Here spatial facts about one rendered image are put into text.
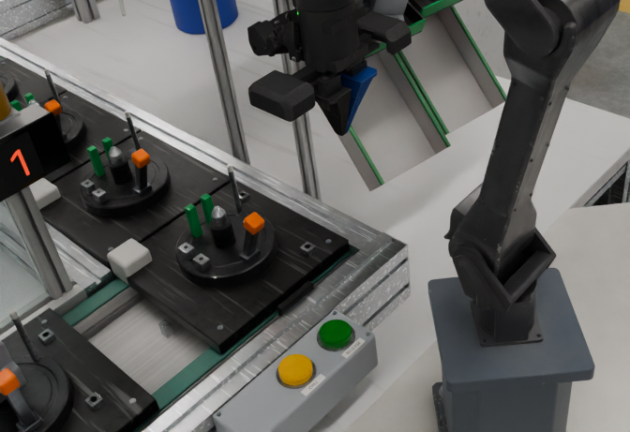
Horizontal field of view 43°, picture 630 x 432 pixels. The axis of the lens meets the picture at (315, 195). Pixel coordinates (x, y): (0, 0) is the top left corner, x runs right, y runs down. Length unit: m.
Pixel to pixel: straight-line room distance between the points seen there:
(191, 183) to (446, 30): 0.48
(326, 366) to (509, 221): 0.33
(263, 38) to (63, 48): 1.29
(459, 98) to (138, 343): 0.61
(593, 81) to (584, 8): 2.72
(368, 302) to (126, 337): 0.33
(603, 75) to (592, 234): 2.12
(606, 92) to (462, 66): 1.98
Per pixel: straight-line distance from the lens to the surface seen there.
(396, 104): 1.21
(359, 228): 1.13
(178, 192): 1.25
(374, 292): 1.09
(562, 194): 1.35
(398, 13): 1.08
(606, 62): 3.46
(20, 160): 0.98
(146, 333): 1.12
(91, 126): 1.48
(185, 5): 1.93
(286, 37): 0.81
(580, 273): 1.22
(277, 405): 0.94
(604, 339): 1.13
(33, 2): 2.19
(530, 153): 0.68
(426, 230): 1.27
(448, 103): 1.27
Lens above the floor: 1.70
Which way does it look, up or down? 38 degrees down
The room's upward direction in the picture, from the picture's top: 9 degrees counter-clockwise
